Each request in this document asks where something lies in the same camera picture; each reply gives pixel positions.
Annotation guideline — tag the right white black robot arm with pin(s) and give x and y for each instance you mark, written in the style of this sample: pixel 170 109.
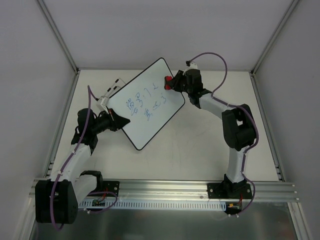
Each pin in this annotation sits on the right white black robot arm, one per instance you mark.
pixel 239 132

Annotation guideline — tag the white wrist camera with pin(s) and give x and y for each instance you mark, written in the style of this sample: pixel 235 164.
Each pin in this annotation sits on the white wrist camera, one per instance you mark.
pixel 102 103
pixel 191 66

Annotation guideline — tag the aluminium frame post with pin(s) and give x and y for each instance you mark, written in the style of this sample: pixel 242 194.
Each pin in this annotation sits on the aluminium frame post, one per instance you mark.
pixel 275 34
pixel 57 34

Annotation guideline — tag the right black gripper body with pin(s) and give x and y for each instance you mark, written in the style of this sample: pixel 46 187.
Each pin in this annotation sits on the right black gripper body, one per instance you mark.
pixel 180 81

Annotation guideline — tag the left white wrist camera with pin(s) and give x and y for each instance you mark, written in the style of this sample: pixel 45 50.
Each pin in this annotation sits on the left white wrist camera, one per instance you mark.
pixel 102 103

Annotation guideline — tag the aluminium mounting rail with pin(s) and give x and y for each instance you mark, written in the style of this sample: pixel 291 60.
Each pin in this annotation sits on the aluminium mounting rail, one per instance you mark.
pixel 191 190

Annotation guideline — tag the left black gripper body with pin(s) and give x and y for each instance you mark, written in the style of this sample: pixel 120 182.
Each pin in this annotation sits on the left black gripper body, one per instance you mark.
pixel 113 121

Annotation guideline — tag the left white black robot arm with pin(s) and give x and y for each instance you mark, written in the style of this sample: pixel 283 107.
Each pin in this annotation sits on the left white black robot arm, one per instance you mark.
pixel 57 199

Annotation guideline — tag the white whiteboard with black rim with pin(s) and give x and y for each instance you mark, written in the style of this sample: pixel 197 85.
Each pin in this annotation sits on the white whiteboard with black rim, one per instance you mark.
pixel 146 103

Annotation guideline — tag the left aluminium frame post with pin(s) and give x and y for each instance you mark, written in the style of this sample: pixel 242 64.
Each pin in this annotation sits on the left aluminium frame post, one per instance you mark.
pixel 57 34

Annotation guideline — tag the right aluminium frame post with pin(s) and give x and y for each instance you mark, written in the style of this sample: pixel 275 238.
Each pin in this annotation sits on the right aluminium frame post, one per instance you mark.
pixel 275 34

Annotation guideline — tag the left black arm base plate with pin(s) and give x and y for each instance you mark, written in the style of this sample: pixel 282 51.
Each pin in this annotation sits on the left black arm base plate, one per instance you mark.
pixel 110 186

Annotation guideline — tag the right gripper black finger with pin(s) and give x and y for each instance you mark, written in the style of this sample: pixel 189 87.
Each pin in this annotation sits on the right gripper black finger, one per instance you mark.
pixel 173 85
pixel 176 76

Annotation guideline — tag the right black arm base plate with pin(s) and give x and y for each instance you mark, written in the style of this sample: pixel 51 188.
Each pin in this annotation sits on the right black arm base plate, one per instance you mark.
pixel 223 190

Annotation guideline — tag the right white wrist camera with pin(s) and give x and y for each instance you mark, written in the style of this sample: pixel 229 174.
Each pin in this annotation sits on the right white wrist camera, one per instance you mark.
pixel 191 66

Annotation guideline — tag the red and black eraser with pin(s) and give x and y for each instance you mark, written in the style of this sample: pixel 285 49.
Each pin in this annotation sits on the red and black eraser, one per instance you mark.
pixel 167 82

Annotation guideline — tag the white slotted cable duct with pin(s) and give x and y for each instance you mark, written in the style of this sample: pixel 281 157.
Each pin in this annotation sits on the white slotted cable duct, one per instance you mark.
pixel 129 204

